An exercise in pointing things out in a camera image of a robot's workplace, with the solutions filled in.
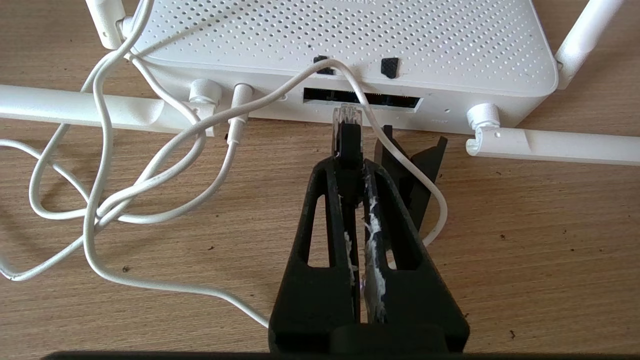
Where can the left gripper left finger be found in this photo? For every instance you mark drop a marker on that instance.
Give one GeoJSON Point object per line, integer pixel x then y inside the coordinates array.
{"type": "Point", "coordinates": [315, 300]}

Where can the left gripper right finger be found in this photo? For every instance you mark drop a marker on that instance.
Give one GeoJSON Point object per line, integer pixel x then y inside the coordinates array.
{"type": "Point", "coordinates": [420, 300]}

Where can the white router with antennas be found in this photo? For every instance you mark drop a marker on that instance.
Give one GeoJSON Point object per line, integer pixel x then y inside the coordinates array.
{"type": "Point", "coordinates": [350, 35]}

